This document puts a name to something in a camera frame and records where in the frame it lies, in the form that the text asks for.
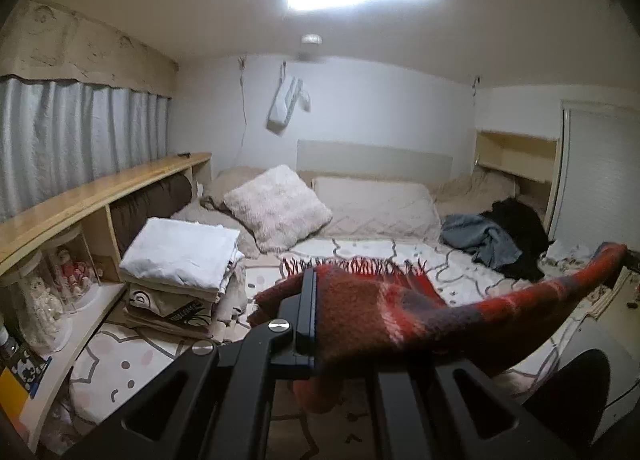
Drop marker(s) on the blue and yellow box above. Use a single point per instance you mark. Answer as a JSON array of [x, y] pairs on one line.
[[15, 390]]

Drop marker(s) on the printed cartoon bear blanket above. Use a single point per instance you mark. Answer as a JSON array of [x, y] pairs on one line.
[[150, 365]]

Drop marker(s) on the white headboard panel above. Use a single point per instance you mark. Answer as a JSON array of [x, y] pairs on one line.
[[375, 159]]

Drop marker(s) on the grey crumpled garment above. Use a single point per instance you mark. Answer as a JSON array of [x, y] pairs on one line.
[[475, 237]]

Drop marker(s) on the wooden wall niche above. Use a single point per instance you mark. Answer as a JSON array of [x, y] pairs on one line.
[[515, 152]]

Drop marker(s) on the grey curtain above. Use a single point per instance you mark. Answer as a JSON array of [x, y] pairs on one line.
[[60, 139]]

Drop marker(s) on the white doll display jar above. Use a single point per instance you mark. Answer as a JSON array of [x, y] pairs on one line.
[[35, 305]]

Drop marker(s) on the white folded sheet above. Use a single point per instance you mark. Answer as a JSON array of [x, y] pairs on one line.
[[175, 255]]

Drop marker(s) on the white slatted door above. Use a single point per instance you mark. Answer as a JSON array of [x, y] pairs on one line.
[[600, 179]]

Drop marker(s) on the brown cushion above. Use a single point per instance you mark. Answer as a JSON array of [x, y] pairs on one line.
[[150, 205]]

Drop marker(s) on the black garment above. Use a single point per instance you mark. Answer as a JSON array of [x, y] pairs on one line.
[[520, 230]]

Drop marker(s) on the beige curtain valance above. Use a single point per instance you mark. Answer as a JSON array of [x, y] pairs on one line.
[[65, 44]]

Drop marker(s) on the fluffy white pillow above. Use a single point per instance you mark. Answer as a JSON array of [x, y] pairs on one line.
[[275, 205]]

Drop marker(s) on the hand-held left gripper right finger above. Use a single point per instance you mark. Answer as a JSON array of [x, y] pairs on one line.
[[410, 415]]

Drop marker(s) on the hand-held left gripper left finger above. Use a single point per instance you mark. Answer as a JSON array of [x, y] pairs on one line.
[[305, 320]]

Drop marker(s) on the beige fuzzy blanket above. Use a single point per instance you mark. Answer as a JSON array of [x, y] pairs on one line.
[[475, 187]]

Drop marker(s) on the red doll display jar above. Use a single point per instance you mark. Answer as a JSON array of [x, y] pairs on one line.
[[70, 270]]

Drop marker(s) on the cream patterned cloth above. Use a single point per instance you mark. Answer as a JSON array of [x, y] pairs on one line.
[[570, 252]]

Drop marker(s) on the red plaid scarf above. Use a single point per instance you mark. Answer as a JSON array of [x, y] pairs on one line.
[[390, 310]]

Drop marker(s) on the beige pillow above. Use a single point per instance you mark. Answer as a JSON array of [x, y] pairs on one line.
[[225, 185]]

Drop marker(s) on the wooden bedside shelf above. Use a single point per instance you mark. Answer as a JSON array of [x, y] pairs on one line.
[[75, 195]]

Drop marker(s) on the stack of beige folded clothes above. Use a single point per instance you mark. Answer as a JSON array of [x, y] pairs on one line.
[[165, 310]]

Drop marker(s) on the large grey quilted pillow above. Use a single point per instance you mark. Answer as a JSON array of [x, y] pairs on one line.
[[375, 210]]

